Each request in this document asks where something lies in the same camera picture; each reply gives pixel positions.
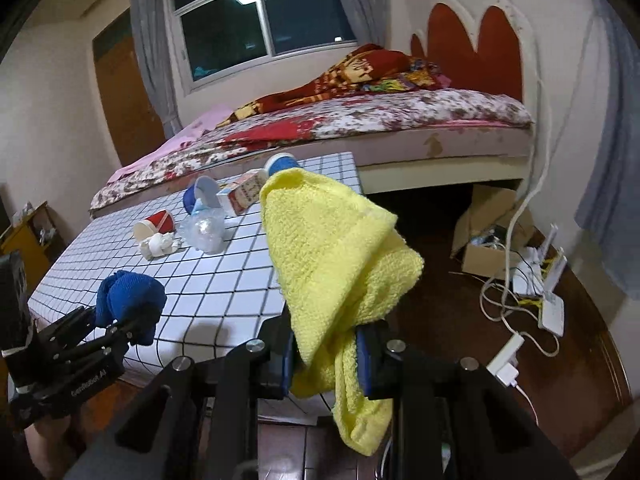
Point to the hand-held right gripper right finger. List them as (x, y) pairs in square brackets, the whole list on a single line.
[(362, 360)]

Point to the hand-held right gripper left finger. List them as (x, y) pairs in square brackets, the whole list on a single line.
[(288, 360)]

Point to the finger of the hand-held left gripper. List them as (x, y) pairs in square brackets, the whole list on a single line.
[(65, 327), (135, 327)]

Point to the blue cloth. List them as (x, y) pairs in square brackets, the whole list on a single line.
[(125, 290)]

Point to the yellow towel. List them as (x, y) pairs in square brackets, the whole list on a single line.
[(325, 240)]

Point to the blue paper cup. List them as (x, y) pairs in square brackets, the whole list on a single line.
[(192, 195), (281, 162)]

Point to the person's left forearm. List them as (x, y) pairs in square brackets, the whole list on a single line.
[(45, 447)]

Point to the crumpled white tissue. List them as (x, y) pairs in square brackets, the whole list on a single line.
[(161, 247)]

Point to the wooden cabinet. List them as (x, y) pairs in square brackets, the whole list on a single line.
[(27, 242)]

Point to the red paper cup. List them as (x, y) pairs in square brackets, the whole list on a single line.
[(161, 221)]

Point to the clear plastic bag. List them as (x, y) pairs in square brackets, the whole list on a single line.
[(205, 230)]

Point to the white charger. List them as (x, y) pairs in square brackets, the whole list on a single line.
[(506, 375)]

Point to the white power strip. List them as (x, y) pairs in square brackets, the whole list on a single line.
[(507, 352)]

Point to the cardboard box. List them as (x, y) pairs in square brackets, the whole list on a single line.
[(480, 260)]

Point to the red and white carton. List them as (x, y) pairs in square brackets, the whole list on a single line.
[(242, 195)]

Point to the white router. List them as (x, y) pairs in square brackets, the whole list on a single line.
[(550, 310)]

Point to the pink blanket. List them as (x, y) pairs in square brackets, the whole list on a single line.
[(200, 127)]

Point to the wooden door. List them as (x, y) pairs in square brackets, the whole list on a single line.
[(125, 100)]

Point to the floral bed sheet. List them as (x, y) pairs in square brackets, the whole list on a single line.
[(400, 110)]

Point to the grey curtain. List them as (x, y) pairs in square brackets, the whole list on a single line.
[(360, 0), (152, 50)]

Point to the red printed blanket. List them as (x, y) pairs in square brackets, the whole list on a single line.
[(345, 77)]

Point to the colourful printed pillow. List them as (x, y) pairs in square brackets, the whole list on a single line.
[(420, 77)]

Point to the blue-grey curtain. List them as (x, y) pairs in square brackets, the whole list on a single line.
[(612, 160)]

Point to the red scalloped headboard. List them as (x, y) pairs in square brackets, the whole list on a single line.
[(460, 45)]

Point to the window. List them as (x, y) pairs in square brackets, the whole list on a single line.
[(260, 15)]

